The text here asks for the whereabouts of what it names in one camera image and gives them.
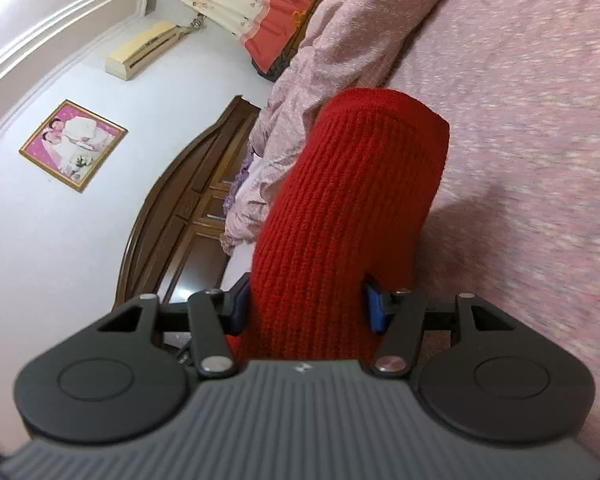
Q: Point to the pink floral bed sheet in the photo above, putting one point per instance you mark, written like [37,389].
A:
[520,110]

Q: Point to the red curtain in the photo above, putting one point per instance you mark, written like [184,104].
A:
[285,20]

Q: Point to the framed wall photo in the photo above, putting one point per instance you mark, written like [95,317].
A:
[72,145]

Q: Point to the pink floral duvet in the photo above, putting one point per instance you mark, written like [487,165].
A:
[325,60]

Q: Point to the cream wall air conditioner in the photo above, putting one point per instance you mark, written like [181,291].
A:
[140,50]

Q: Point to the purple ruffled pillow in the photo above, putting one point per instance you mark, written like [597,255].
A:
[240,180]

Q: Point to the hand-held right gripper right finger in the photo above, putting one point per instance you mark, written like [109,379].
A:
[376,310]

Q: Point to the red knit cardigan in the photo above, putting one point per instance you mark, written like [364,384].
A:
[350,200]

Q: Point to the wooden headboard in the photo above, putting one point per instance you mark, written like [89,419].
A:
[180,210]

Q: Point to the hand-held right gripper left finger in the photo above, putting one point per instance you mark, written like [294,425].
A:
[240,307]

